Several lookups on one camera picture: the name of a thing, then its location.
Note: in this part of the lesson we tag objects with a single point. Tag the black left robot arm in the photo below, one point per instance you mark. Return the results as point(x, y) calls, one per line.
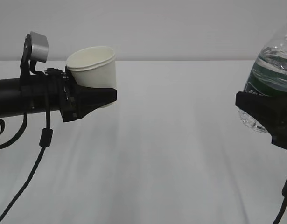
point(27, 93)

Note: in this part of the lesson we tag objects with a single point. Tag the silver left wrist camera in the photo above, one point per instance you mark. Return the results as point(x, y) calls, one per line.
point(39, 47)

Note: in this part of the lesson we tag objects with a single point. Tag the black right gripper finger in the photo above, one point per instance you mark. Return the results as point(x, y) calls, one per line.
point(270, 112)

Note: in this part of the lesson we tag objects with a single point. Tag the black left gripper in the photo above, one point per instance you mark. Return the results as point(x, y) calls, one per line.
point(73, 101)

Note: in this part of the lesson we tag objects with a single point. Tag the clear water bottle green label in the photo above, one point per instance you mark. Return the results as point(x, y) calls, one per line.
point(268, 76)

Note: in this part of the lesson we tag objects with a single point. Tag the white paper cup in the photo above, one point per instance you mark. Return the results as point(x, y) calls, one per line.
point(94, 67)

